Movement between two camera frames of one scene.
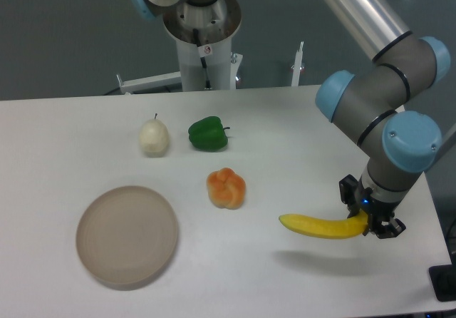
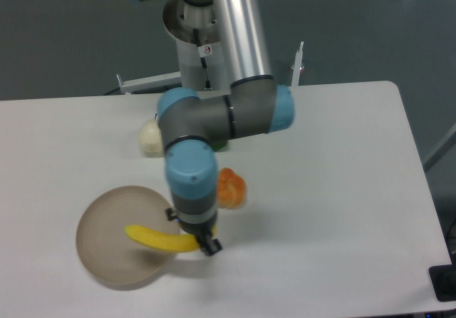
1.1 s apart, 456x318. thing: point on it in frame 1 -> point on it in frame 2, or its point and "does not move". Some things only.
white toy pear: (154, 137) does not move
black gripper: (358, 198) -> (202, 231)
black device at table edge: (443, 280) does not move
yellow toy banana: (350, 227) -> (163, 239)
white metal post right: (296, 75) does not move
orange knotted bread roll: (226, 189) does not move
